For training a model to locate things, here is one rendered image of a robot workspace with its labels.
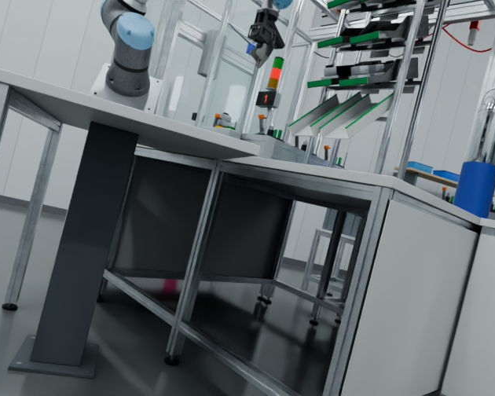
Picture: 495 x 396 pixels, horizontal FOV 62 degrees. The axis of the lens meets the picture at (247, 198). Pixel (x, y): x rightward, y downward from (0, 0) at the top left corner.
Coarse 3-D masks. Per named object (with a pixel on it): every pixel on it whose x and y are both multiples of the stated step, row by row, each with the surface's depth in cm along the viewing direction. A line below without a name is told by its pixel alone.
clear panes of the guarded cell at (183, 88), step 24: (192, 24) 297; (216, 24) 311; (192, 48) 301; (168, 72) 291; (192, 72) 304; (288, 72) 324; (168, 96) 294; (192, 96) 308; (288, 96) 320; (192, 120) 311; (288, 120) 315
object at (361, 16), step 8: (456, 0) 239; (464, 0) 236; (472, 0) 233; (480, 0) 230; (424, 8) 253; (352, 16) 290; (360, 16) 285; (376, 16) 276; (320, 24) 310; (328, 24) 305
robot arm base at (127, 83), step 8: (112, 64) 139; (120, 64) 136; (112, 72) 140; (120, 72) 138; (128, 72) 138; (136, 72) 138; (144, 72) 141; (112, 80) 142; (120, 80) 139; (128, 80) 139; (136, 80) 140; (144, 80) 142; (112, 88) 141; (120, 88) 140; (128, 88) 140; (136, 88) 143; (144, 88) 144; (128, 96) 142; (136, 96) 143
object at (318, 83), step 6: (372, 60) 162; (378, 60) 163; (336, 66) 169; (342, 66) 170; (348, 66) 172; (342, 72) 171; (348, 72) 173; (336, 78) 153; (342, 78) 154; (348, 78) 156; (312, 84) 160; (318, 84) 157; (324, 84) 154; (330, 84) 152; (336, 84) 153
